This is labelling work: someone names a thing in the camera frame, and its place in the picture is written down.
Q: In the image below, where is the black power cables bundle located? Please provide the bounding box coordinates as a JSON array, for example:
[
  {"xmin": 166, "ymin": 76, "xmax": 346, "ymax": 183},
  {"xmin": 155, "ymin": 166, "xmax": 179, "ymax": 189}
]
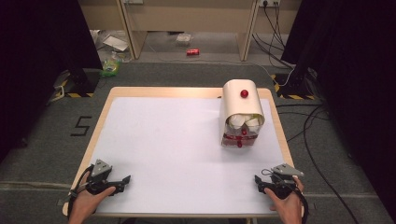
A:
[{"xmin": 251, "ymin": 2, "xmax": 295, "ymax": 70}]

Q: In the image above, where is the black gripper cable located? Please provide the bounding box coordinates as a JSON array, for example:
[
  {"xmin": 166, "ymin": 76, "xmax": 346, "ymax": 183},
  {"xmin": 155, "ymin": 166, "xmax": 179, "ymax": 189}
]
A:
[
  {"xmin": 292, "ymin": 186, "xmax": 310, "ymax": 224},
  {"xmin": 66, "ymin": 165, "xmax": 95, "ymax": 219}
]

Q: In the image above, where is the clear plastic package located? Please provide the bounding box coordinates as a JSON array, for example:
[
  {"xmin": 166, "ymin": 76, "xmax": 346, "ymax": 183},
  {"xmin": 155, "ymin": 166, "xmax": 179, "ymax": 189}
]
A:
[{"xmin": 176, "ymin": 33, "xmax": 193, "ymax": 47}]

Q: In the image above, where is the pile of coffee capsules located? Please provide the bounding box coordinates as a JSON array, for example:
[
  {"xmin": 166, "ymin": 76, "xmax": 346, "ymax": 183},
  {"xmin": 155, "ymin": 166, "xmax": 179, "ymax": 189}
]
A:
[{"xmin": 225, "ymin": 113, "xmax": 265, "ymax": 134}]

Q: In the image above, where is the cream capsule box red knob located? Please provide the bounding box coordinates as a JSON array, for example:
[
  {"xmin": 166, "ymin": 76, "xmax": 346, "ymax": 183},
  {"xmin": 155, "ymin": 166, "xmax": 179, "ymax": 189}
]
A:
[{"xmin": 219, "ymin": 78, "xmax": 266, "ymax": 147}]

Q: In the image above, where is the black curtain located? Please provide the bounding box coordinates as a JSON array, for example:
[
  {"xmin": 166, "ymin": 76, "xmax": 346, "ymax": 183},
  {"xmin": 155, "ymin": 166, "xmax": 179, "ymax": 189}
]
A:
[
  {"xmin": 0, "ymin": 0, "xmax": 104, "ymax": 162},
  {"xmin": 280, "ymin": 0, "xmax": 396, "ymax": 216}
]

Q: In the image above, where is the beige wooden desk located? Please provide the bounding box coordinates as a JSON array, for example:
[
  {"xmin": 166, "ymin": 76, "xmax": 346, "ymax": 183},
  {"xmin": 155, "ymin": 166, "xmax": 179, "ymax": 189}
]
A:
[{"xmin": 78, "ymin": 0, "xmax": 303, "ymax": 62}]

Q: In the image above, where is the long black floor cable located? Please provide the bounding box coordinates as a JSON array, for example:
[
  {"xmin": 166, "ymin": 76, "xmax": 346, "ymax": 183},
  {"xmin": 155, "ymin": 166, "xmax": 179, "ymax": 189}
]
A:
[{"xmin": 303, "ymin": 104, "xmax": 361, "ymax": 224}]

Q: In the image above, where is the stand base hazard tape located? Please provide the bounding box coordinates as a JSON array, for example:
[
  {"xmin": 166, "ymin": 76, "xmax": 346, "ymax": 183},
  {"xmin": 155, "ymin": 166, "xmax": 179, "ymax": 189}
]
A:
[
  {"xmin": 270, "ymin": 73, "xmax": 318, "ymax": 101},
  {"xmin": 49, "ymin": 68, "xmax": 101, "ymax": 103}
]

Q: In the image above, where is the person's right hand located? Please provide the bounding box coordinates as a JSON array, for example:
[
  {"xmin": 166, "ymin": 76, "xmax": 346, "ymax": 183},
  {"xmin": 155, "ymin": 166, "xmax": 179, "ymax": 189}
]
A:
[{"xmin": 264, "ymin": 176, "xmax": 305, "ymax": 224}]

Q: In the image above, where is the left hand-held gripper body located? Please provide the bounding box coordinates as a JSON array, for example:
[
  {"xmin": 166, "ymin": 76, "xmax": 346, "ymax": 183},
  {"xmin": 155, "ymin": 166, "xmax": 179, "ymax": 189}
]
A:
[{"xmin": 85, "ymin": 159, "xmax": 125, "ymax": 196}]

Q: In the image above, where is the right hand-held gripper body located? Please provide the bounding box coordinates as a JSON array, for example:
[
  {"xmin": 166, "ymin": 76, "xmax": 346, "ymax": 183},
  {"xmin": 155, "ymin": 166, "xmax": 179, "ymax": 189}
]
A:
[{"xmin": 262, "ymin": 162, "xmax": 304, "ymax": 201}]

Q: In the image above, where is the person's left hand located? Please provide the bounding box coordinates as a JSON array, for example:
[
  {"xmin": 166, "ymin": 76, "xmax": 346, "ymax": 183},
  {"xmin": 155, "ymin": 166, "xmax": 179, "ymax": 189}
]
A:
[{"xmin": 67, "ymin": 185, "xmax": 117, "ymax": 224}]

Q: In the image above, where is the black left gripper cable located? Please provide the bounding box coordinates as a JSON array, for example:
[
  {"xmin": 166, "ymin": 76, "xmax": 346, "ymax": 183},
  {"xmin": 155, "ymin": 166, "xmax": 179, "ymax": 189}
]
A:
[{"xmin": 66, "ymin": 165, "xmax": 95, "ymax": 219}]

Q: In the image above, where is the green yellow plastic bag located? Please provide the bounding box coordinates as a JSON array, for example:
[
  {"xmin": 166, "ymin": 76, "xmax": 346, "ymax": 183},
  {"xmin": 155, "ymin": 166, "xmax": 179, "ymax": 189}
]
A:
[{"xmin": 99, "ymin": 56, "xmax": 123, "ymax": 78}]

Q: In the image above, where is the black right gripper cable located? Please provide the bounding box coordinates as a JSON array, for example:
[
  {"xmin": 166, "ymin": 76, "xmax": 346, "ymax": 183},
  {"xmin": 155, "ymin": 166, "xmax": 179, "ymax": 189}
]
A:
[{"xmin": 292, "ymin": 186, "xmax": 310, "ymax": 224}]

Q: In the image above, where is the white table mat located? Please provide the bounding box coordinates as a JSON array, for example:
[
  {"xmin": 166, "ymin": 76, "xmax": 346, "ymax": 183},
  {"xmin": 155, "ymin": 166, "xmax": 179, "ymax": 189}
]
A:
[{"xmin": 88, "ymin": 96, "xmax": 297, "ymax": 216}]

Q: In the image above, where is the thin black floor cable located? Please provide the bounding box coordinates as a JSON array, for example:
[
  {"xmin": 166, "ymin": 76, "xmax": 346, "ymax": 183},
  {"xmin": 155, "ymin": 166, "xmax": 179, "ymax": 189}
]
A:
[{"xmin": 276, "ymin": 103, "xmax": 332, "ymax": 144}]

